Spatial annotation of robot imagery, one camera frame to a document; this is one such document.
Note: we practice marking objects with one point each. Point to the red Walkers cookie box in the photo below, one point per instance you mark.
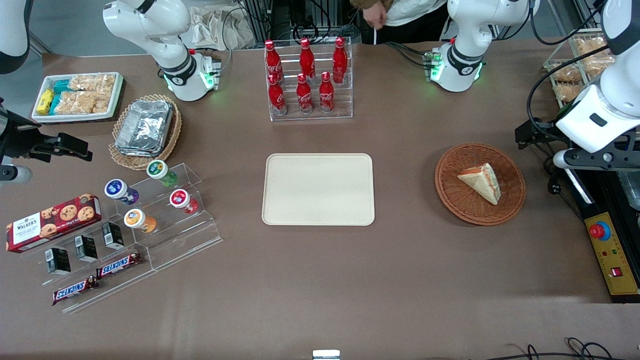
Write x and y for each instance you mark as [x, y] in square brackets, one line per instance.
[50, 222]

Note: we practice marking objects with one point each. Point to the yellow emergency stop box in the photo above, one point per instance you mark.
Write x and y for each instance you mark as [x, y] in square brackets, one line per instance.
[612, 255]

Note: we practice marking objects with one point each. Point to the black metal side frame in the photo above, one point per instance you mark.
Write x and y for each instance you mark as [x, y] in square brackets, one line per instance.
[607, 197]

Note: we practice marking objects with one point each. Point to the red small drink bottle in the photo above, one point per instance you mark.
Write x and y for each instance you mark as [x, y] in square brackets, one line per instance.
[180, 200]

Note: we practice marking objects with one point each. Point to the Snickers chocolate bar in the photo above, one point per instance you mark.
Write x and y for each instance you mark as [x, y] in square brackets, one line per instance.
[75, 290]
[119, 265]

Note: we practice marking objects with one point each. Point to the red cola bottle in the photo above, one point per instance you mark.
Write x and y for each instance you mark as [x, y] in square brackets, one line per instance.
[326, 94]
[340, 59]
[272, 61]
[303, 96]
[277, 97]
[307, 59]

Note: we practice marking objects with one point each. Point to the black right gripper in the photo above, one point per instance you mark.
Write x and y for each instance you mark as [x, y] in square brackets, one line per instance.
[19, 137]

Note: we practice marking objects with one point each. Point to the triangle sandwich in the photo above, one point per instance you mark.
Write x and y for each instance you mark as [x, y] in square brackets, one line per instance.
[482, 182]

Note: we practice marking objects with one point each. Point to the clear acrylic bottle rack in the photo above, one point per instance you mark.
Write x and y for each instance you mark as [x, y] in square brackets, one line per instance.
[345, 102]

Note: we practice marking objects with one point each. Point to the white crumpled cloth bag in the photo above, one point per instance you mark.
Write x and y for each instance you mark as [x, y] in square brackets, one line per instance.
[220, 27]

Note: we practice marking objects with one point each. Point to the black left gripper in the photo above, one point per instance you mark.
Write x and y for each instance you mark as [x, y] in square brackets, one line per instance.
[544, 134]

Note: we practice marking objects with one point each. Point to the orange small drink bottle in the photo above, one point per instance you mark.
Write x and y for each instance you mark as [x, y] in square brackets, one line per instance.
[136, 220]

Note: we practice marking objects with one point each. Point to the brown sleeved forearm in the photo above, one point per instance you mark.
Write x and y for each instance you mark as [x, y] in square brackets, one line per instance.
[372, 3]

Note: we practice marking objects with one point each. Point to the teal snack packet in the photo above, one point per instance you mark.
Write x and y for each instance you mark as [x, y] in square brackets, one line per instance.
[61, 86]
[55, 104]

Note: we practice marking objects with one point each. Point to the person's bare hand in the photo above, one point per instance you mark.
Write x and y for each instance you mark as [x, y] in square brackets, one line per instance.
[374, 16]

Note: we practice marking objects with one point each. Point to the brown round wicker basket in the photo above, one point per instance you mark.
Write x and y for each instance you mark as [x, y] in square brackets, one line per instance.
[460, 202]

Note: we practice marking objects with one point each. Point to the green small drink bottle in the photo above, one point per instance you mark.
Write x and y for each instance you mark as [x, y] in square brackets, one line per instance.
[159, 171]

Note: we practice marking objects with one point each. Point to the person's torso white shirt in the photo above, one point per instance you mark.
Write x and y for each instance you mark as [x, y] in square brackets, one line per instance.
[415, 15]

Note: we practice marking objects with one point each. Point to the stack of foil trays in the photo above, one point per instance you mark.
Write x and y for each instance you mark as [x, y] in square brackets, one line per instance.
[145, 127]

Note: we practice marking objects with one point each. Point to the clear acrylic stepped stand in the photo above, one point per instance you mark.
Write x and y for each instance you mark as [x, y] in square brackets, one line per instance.
[200, 235]

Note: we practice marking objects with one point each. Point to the beige rectangular tray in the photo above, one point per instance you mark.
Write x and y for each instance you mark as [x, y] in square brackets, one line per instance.
[318, 190]

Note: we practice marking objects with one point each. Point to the small black box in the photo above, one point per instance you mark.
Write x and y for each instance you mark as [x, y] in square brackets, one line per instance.
[58, 261]
[86, 248]
[113, 236]

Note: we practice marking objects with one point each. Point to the light oval wicker basket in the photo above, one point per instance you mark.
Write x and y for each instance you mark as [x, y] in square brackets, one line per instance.
[125, 161]

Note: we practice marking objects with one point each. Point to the dark metal equipment rack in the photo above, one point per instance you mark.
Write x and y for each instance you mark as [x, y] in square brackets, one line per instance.
[290, 15]

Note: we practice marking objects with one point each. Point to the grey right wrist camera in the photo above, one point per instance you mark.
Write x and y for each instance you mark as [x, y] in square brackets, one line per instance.
[15, 174]

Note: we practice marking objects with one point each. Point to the bagged bread roll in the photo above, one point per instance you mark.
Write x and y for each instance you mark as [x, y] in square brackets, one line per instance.
[565, 74]
[590, 46]
[567, 92]
[600, 65]

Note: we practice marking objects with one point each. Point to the yellow snack packet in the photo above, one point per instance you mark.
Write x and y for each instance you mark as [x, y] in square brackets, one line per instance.
[45, 101]

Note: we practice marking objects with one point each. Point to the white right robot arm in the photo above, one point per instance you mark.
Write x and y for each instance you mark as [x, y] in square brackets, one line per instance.
[150, 25]

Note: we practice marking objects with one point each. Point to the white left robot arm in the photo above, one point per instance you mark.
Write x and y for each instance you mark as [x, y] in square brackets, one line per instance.
[465, 30]

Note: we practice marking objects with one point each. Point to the white rectangular snack tray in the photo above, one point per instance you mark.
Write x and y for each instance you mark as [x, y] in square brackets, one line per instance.
[117, 95]

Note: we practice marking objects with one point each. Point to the clear bag of rice crackers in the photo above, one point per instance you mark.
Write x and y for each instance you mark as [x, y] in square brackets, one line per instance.
[75, 102]
[92, 82]

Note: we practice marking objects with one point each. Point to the blue lid cup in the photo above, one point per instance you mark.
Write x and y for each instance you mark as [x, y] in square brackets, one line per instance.
[117, 190]

